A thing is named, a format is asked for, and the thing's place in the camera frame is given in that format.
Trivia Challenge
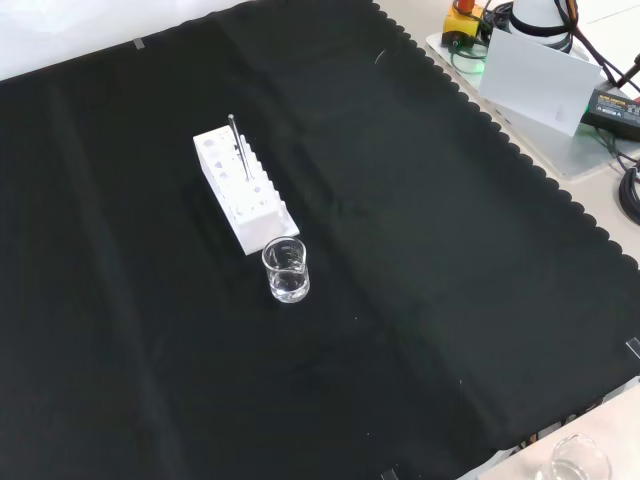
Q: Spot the black cable bundle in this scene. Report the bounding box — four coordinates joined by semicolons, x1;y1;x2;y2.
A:
618;164;640;225

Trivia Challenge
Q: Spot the yellow stop button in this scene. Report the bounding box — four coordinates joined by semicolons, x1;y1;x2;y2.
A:
444;0;489;44

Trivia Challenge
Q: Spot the clear glass rod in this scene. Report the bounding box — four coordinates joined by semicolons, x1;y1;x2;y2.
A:
227;113;252;182

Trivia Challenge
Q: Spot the black power adapter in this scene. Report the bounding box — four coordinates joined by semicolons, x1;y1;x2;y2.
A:
579;85;640;141

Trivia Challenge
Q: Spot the white test tube rack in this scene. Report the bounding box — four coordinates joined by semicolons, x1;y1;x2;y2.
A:
192;127;301;257

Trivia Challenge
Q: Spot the orange cable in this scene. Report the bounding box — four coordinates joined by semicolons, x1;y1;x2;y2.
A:
552;0;640;94

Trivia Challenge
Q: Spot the black bench cloth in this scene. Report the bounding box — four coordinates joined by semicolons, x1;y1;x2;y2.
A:
0;0;640;480

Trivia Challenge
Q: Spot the small clear glass beaker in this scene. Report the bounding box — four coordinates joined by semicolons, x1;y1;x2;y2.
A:
261;235;312;305

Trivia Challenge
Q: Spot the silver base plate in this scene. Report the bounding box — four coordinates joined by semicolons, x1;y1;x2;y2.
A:
424;29;640;179

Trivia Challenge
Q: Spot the clear glass vessel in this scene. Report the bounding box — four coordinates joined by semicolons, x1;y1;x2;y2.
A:
537;433;614;480

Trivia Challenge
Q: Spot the pale board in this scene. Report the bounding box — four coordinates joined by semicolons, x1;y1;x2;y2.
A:
478;28;604;138

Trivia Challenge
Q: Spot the thin green cable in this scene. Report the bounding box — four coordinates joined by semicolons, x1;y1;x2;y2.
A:
449;39;489;76

